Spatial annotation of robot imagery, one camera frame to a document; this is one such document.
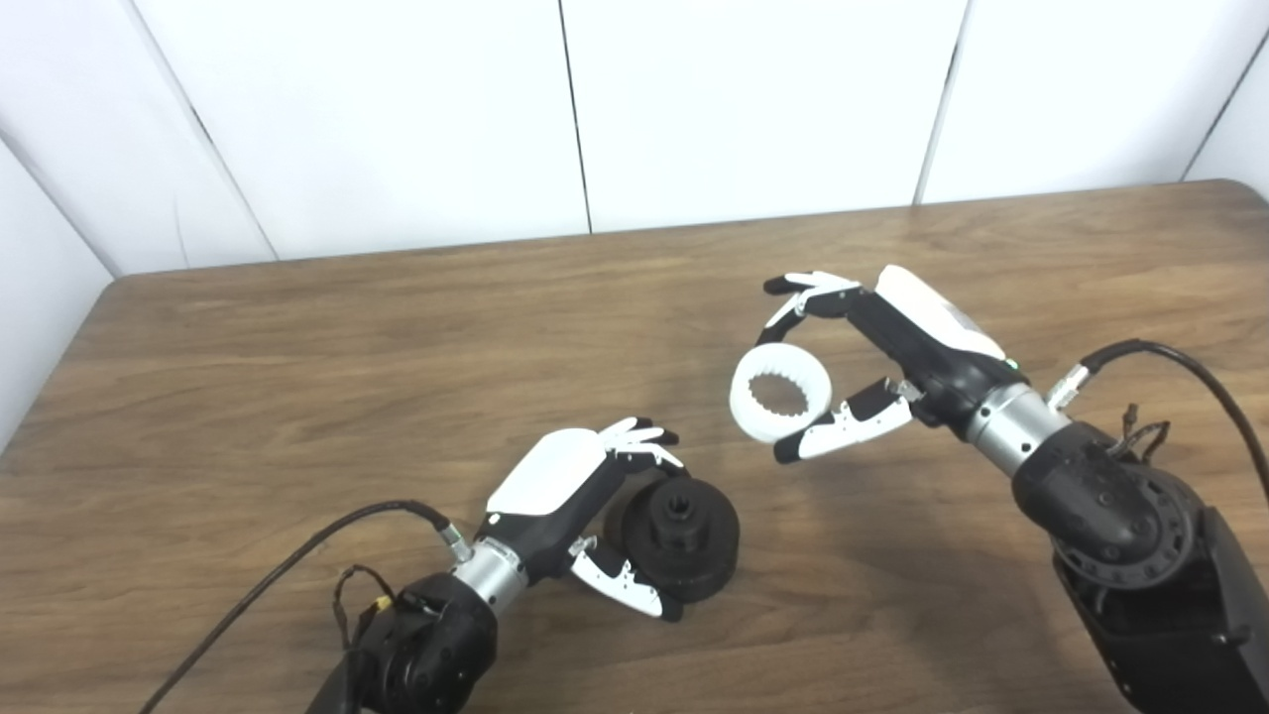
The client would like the round black part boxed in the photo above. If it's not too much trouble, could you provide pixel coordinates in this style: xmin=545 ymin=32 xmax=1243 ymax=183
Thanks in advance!
xmin=605 ymin=474 xmax=742 ymax=604

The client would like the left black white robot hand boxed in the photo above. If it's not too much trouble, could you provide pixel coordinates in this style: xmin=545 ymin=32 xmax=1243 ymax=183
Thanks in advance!
xmin=484 ymin=416 xmax=687 ymax=623

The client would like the left thin wires yellow connector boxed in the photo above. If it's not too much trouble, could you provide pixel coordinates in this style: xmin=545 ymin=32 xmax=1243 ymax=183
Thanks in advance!
xmin=332 ymin=563 xmax=422 ymax=651

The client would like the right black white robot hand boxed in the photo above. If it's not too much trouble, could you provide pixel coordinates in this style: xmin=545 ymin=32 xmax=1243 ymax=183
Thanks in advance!
xmin=763 ymin=265 xmax=1025 ymax=465

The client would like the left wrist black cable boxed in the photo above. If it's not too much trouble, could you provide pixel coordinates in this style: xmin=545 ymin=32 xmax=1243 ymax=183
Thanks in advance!
xmin=139 ymin=499 xmax=475 ymax=714

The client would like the white toothed ring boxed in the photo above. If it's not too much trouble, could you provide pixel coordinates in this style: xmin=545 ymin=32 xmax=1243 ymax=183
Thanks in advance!
xmin=730 ymin=342 xmax=834 ymax=444

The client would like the right thin wire bundle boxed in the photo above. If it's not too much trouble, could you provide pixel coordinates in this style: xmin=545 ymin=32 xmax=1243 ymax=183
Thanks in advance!
xmin=1110 ymin=402 xmax=1173 ymax=462

